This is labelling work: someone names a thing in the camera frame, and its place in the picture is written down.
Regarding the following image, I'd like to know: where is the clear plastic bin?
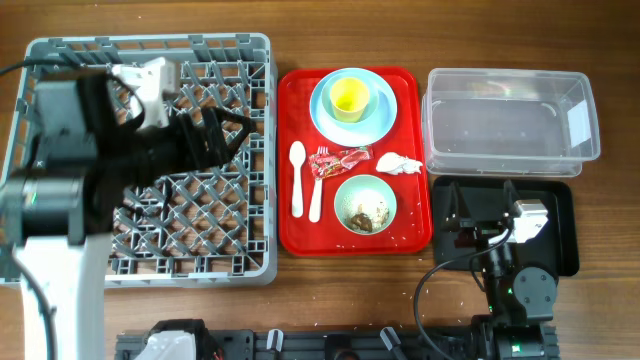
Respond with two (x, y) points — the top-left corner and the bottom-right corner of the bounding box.
(421, 68), (601, 177)

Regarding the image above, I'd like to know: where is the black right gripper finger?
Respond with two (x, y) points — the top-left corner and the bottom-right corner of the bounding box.
(444, 181), (463, 225)
(503, 180), (520, 216)

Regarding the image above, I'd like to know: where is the red snack wrapper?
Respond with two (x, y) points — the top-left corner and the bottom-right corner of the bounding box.
(309, 146), (373, 179)

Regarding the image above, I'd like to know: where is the light blue plate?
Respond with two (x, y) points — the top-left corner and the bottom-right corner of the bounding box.
(309, 68), (398, 147)

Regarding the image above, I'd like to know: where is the white tissue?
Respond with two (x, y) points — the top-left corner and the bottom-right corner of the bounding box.
(376, 152), (422, 175)

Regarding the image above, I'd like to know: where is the green bowl with leftovers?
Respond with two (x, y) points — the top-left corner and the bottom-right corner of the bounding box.
(334, 175), (398, 236)

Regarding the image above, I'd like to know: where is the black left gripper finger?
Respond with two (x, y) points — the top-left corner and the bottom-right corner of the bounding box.
(172, 110), (220, 170)
(212, 108), (255, 163)

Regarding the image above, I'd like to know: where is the white plastic fork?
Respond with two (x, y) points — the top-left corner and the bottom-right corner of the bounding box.
(309, 163), (323, 223)

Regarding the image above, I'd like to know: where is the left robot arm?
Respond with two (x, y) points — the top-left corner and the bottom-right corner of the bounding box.
(1, 71), (254, 359)

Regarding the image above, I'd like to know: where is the white plastic spoon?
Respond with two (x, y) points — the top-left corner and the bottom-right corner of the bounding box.
(289, 141), (306, 218)

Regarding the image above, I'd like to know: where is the grey dishwasher rack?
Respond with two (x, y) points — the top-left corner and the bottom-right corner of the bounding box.
(1, 33), (277, 288)

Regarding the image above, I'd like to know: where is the red plastic tray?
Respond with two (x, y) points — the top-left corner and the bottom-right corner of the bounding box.
(277, 66), (433, 256)

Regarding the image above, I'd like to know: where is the black tray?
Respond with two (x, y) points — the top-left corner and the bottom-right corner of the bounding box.
(431, 176), (580, 277)

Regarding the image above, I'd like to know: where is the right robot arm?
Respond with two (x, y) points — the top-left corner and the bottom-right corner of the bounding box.
(442, 181), (557, 359)

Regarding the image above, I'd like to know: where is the yellow plastic cup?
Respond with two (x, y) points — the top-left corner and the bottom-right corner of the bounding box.
(329, 77), (370, 123)

